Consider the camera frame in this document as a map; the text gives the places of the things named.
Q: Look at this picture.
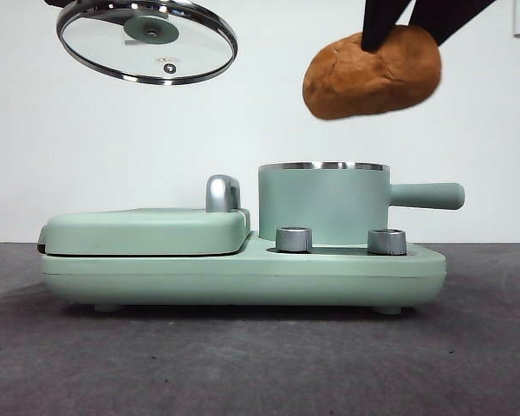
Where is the brown potato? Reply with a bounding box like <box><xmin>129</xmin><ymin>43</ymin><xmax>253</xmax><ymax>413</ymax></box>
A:
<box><xmin>302</xmin><ymin>23</ymin><xmax>443</xmax><ymax>121</ymax></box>

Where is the glass lid with green knob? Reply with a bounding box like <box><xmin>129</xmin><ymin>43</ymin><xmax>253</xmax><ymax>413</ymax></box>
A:
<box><xmin>55</xmin><ymin>0</ymin><xmax>239</xmax><ymax>86</ymax></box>

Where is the mint green steamer pot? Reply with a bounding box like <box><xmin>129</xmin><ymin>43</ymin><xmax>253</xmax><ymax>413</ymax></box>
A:
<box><xmin>257</xmin><ymin>160</ymin><xmax>465</xmax><ymax>247</ymax></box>

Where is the silver control knob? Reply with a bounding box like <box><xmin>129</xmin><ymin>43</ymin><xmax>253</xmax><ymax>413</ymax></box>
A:
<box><xmin>275</xmin><ymin>225</ymin><xmax>313</xmax><ymax>253</ymax></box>
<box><xmin>367</xmin><ymin>228</ymin><xmax>407</xmax><ymax>256</ymax></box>

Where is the mint green breakfast machine base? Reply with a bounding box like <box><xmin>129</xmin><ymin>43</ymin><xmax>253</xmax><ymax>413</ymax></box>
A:
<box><xmin>40</xmin><ymin>231</ymin><xmax>447</xmax><ymax>314</ymax></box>

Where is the mint green griddle cover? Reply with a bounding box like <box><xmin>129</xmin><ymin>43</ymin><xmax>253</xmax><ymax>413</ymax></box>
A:
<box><xmin>36</xmin><ymin>206</ymin><xmax>252</xmax><ymax>257</ymax></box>

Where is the chrome griddle cover handle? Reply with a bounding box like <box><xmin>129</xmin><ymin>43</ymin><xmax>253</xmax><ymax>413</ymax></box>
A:
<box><xmin>205</xmin><ymin>174</ymin><xmax>243</xmax><ymax>214</ymax></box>

